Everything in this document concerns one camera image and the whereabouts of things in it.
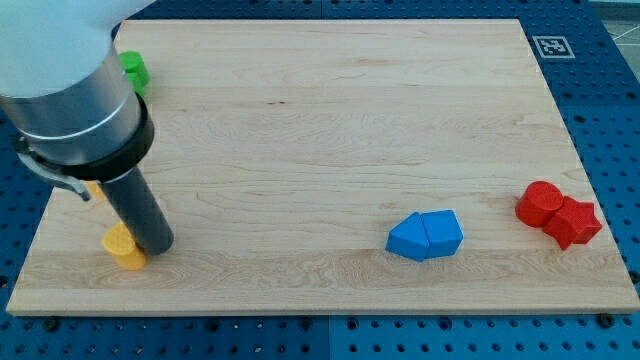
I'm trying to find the blue pentagon block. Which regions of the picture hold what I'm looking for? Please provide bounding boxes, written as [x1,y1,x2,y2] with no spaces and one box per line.
[421,210,464,259]

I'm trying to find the blue triangle block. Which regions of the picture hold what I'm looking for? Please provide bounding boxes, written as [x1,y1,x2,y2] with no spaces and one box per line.
[385,212,429,262]

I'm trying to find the yellow block behind tool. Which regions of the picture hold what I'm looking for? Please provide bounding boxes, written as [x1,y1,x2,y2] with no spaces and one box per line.
[85,181,107,200]

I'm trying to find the red cylinder block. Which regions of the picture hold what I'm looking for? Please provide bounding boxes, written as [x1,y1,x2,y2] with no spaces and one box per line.
[515,181,564,228]

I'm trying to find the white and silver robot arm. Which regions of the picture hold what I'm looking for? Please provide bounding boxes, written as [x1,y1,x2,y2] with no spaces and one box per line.
[1,0,154,181]

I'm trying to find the red star block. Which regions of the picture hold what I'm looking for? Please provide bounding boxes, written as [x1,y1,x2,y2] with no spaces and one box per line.
[542,196,602,250]

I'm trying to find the fiducial marker tag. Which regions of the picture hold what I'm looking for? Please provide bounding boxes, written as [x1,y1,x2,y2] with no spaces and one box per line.
[533,35,575,59]

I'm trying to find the wooden board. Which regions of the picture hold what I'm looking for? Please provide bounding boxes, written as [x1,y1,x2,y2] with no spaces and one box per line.
[7,19,639,317]

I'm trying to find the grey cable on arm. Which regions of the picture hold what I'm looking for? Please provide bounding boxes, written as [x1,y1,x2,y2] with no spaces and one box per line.
[13,135,92,203]

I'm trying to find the yellow heart block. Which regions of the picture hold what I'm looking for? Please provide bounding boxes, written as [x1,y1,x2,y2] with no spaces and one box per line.
[101,222,146,271]

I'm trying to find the green block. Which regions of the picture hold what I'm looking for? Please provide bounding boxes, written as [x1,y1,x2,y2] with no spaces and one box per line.
[119,51,151,97]

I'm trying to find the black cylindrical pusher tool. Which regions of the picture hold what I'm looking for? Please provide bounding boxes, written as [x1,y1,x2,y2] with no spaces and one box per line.
[99,167,174,256]

